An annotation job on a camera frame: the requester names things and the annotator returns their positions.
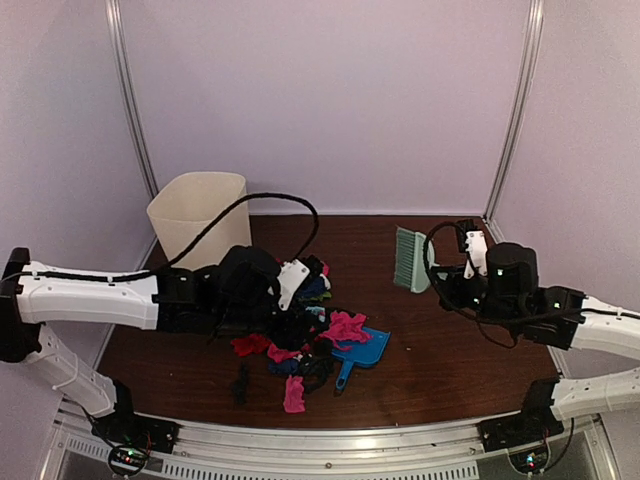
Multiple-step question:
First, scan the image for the navy scrap front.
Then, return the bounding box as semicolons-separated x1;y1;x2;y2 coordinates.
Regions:
268;358;300;376

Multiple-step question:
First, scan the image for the pink scrap front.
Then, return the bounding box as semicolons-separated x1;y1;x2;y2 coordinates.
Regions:
283;376;306;414

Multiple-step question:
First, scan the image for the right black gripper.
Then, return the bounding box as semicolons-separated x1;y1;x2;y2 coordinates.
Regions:
432;264;520;333

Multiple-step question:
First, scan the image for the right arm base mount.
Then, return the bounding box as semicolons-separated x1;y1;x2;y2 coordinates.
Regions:
477;412;564;477

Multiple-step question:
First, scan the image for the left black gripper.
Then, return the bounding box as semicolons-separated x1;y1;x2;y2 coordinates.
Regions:
213;295;326;351

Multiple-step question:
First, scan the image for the light blue scrap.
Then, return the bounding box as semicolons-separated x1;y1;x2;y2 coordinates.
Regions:
306;306;327;323

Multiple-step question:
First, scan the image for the large pink scrap on dustpan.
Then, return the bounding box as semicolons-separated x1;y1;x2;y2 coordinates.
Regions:
317;311;373;351

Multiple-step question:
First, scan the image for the blue plastic dustpan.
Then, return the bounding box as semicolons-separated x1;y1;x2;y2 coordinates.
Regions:
332;327;391;395

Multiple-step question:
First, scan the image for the red paper scrap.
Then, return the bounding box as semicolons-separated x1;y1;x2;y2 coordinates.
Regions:
231;333;271;358

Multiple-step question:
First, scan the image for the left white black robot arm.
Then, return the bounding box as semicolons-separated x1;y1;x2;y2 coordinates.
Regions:
1;246;327;444

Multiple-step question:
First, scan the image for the left aluminium frame post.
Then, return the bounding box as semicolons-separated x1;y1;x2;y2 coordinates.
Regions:
103;0;160;199

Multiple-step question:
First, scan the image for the black scrap beside dustpan handle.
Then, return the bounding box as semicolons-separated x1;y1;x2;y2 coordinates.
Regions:
297;354;334;394

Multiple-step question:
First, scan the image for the aluminium frame post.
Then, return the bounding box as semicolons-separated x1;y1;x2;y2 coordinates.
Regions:
484;0;545;221
103;0;160;199

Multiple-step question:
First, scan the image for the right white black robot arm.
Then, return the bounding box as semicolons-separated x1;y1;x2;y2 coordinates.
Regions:
425;242;639;442

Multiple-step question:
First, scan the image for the front aluminium rail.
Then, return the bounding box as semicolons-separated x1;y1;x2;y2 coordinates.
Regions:
35;401;621;479

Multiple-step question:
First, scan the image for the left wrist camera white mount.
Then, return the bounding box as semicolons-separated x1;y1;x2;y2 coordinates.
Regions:
273;255;330;311

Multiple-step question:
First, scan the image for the beige plastic waste bin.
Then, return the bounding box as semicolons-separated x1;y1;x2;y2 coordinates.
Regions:
147;172;252;270

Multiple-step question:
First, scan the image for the right aluminium frame post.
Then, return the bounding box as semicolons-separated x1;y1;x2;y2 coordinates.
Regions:
484;0;545;221

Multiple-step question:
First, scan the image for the navy blue scrap back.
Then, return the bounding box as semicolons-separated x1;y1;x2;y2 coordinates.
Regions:
296;274;331;300

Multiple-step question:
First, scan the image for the right black cable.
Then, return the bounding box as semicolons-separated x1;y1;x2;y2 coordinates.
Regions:
422;219;519;349

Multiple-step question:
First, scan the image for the mint green hand brush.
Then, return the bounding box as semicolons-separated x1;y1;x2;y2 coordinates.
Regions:
393;226;435;294

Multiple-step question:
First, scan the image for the black scrap front left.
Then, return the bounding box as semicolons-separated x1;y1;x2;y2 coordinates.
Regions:
230;363;250;406

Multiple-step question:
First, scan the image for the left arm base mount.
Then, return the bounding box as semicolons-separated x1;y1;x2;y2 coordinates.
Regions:
85;412;179;478

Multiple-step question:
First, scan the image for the pink scrap centre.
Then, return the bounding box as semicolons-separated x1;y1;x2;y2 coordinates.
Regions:
267;343;302;364

